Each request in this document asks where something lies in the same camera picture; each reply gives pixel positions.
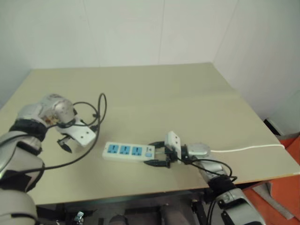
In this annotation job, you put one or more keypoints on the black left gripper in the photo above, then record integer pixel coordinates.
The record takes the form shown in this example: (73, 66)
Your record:
(66, 139)

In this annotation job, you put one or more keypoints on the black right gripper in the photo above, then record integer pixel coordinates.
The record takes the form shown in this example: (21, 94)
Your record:
(171, 157)

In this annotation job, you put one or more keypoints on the white power strip blue sockets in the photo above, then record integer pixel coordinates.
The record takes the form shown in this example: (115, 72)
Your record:
(126, 151)

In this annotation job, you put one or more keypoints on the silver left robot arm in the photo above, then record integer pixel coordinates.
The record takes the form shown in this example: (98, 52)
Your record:
(25, 150)

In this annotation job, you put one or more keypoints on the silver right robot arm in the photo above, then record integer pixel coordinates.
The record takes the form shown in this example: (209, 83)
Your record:
(234, 201)

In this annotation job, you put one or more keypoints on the grey strip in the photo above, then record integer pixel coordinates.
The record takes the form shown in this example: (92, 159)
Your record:
(274, 201)

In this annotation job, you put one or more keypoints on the metal clamp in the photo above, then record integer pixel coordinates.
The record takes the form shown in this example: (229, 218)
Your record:
(79, 216)

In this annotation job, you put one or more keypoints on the orange floor mat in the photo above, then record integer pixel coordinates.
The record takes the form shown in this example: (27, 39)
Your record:
(291, 168)

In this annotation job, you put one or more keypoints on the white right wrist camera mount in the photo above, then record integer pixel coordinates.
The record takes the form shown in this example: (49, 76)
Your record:
(173, 143)

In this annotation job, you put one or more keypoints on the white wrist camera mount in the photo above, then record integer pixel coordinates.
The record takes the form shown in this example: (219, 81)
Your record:
(80, 134)
(173, 143)

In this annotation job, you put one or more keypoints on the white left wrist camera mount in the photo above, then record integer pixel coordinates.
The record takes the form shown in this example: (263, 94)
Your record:
(80, 134)

